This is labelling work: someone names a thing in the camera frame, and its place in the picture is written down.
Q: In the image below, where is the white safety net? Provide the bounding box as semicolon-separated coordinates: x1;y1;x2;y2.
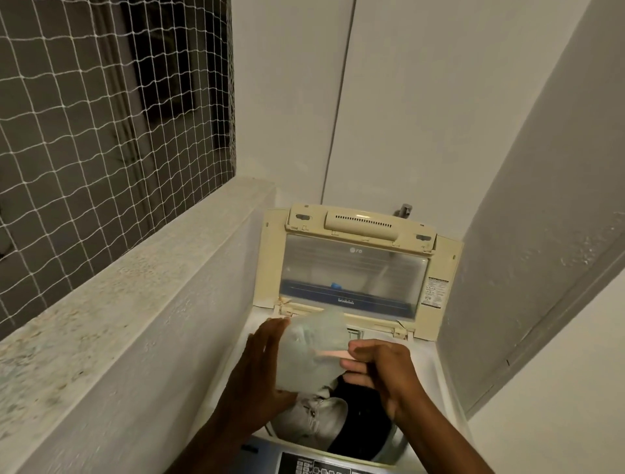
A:
0;0;236;340

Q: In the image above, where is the cream washing machine lid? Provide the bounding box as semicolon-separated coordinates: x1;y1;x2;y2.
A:
258;204;465;342

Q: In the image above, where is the person's right hand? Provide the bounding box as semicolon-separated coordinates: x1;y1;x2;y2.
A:
341;339;422;426

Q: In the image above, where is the pink plastic scoop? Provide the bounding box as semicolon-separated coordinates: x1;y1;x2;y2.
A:
312;347;360;362

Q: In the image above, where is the speckled stone ledge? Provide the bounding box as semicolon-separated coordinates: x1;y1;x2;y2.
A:
0;178;280;428

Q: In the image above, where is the person's right forearm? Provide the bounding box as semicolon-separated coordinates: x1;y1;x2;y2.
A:
393;388;496;474

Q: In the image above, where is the black garment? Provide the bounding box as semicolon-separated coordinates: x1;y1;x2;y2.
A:
326;370;397;463

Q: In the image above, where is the grey washing machine control panel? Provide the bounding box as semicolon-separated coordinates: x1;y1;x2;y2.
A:
277;450;394;474

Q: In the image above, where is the cream top-load washing machine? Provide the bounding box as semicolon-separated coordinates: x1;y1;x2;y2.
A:
193;204;477;474

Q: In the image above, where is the white label sticker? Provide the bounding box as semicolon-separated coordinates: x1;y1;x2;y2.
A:
423;277;450;310

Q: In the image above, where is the grey garment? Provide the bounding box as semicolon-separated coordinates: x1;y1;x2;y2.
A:
270;385;350;447

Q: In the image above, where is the person's left hand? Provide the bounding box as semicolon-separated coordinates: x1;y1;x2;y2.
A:
221;317;299;430

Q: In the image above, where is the person's left forearm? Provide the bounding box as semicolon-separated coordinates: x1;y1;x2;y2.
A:
159;398;255;474

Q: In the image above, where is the clear plastic container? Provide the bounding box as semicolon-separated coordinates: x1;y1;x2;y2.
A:
275;313;350;394

